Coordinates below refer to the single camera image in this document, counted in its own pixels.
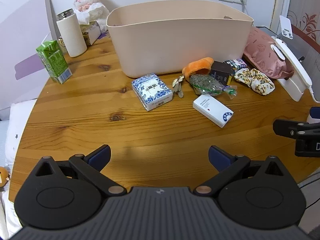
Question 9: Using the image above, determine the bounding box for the tissue pack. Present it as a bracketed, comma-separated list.
[76, 12, 102, 46]

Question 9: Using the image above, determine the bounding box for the white box with blue badge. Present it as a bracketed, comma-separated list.
[192, 94, 234, 128]

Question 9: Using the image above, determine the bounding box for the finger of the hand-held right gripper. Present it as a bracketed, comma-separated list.
[273, 119, 320, 139]
[308, 107, 320, 123]

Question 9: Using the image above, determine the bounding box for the blue white patterned box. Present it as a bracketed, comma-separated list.
[132, 73, 173, 112]

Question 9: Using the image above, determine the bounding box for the black cable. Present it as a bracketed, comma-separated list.
[299, 171, 320, 212]

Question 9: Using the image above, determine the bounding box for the black white card pack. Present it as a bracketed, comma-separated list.
[223, 58, 248, 74]

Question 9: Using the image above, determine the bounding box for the pink hot water bag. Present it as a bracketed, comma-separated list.
[244, 27, 295, 79]

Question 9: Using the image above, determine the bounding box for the white phone holder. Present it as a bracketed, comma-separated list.
[279, 15, 295, 40]

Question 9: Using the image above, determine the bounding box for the small key bunch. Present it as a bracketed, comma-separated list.
[172, 76, 185, 98]

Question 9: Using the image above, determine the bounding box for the white thermos bottle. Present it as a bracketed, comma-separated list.
[56, 9, 87, 58]

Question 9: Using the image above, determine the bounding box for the floral hair scrunchie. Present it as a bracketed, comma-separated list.
[234, 68, 275, 96]

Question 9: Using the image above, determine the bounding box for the beige plastic storage bin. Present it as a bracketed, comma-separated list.
[106, 0, 255, 78]

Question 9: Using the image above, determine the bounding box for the white folding desk lamp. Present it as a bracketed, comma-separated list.
[271, 36, 320, 103]

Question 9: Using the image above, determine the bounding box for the black box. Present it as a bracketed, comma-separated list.
[209, 61, 233, 84]

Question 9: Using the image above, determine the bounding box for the dried lavender sachet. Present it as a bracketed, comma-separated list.
[189, 74, 238, 100]

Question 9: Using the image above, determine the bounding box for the green drink carton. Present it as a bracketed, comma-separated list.
[36, 40, 73, 85]

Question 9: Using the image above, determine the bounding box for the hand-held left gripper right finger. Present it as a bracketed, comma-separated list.
[192, 145, 285, 197]

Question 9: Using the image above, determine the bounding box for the orange plush carrot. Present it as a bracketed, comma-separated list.
[182, 57, 214, 82]

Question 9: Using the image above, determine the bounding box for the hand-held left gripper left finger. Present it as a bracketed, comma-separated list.
[35, 144, 127, 197]

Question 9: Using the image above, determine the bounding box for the white plug with cable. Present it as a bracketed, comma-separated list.
[239, 0, 251, 15]

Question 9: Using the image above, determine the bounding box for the small orange toy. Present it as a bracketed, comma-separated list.
[0, 166, 11, 193]

